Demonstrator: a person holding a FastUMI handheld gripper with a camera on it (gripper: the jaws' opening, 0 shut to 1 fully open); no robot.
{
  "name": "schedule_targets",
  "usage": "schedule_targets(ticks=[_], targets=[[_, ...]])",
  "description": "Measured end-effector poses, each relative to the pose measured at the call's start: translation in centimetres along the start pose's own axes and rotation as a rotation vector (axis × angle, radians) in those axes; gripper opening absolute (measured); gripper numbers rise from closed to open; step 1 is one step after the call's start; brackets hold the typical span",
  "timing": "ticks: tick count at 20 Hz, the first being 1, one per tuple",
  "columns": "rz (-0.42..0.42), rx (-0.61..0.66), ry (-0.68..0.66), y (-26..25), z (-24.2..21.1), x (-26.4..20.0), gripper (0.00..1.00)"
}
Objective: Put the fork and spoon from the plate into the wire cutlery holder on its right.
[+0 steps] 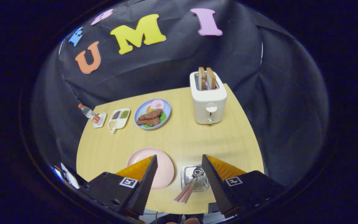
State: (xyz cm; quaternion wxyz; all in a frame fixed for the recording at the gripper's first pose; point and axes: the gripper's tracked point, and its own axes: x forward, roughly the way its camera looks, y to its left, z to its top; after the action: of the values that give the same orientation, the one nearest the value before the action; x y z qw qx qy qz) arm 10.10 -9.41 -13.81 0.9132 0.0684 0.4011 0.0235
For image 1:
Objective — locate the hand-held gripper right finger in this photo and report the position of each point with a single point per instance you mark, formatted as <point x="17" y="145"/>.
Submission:
<point x="218" y="189"/>

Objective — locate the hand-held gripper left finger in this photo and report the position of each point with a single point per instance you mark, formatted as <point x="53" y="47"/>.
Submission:
<point x="144" y="186"/>

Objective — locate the pink plate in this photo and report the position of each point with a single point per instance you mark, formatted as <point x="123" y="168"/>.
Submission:
<point x="166" y="174"/>

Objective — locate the metal drain basket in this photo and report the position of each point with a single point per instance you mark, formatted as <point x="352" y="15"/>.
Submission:
<point x="186" y="179"/>

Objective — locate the brown sausage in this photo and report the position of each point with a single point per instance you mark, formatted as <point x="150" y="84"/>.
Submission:
<point x="150" y="114"/>
<point x="149" y="122"/>

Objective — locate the white divided condiment tray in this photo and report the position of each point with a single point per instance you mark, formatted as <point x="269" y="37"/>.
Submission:
<point x="118" y="123"/>

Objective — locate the green lettuce leaf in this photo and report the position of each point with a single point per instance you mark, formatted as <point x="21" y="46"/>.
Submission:
<point x="162" y="117"/>

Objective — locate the white flat card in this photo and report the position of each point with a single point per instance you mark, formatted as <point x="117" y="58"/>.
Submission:
<point x="70" y="177"/>

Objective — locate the white square coaster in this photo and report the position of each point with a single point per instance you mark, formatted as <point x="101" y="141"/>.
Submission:
<point x="102" y="123"/>

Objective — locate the blue plate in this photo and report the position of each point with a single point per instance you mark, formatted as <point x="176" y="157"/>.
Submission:
<point x="167" y="109"/>

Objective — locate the pink ham slice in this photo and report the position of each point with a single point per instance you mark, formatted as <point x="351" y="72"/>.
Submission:
<point x="158" y="104"/>

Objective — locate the white toaster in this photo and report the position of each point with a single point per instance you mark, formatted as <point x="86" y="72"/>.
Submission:
<point x="200" y="105"/>

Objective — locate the blue packet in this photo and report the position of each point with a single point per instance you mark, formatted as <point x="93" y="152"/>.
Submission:
<point x="57" y="172"/>

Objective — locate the clear bottle red label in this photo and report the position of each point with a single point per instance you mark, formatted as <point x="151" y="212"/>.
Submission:
<point x="89" y="113"/>

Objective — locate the brown toast slice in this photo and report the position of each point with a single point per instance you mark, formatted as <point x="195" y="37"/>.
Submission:
<point x="201" y="77"/>
<point x="211" y="77"/>

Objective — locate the black backdrop cloth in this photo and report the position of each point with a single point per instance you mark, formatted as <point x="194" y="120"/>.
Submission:
<point x="166" y="68"/>

